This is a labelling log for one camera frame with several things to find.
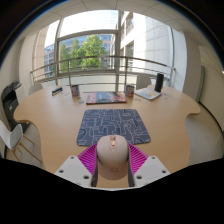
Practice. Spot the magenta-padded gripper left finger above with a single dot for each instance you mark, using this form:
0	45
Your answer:
75	168

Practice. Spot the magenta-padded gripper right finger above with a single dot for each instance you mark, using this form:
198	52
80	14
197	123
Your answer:
150	168

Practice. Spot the beige computer mouse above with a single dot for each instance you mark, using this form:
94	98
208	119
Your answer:
112	156

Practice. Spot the blue patterned mouse pad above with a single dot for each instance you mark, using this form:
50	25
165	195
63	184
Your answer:
113	121

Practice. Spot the white chair with wooden legs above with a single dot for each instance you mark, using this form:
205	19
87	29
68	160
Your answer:
10	136

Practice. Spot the light blue booklet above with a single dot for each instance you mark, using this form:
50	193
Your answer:
147	94

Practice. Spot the red and blue magazine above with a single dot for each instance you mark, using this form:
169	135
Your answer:
106	98

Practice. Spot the printed can with blue label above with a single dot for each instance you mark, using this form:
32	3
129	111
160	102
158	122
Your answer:
75	90

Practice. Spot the small dark blue box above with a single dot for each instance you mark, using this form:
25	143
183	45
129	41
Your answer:
57	91

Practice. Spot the printed can with red label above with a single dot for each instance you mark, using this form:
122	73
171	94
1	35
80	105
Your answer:
130	90

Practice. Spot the black cylinder speaker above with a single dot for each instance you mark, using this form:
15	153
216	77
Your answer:
159	82

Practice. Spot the black and white printer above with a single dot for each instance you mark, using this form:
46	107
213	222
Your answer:
10	103

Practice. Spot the metal railing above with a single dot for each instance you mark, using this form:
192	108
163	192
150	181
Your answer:
93	58

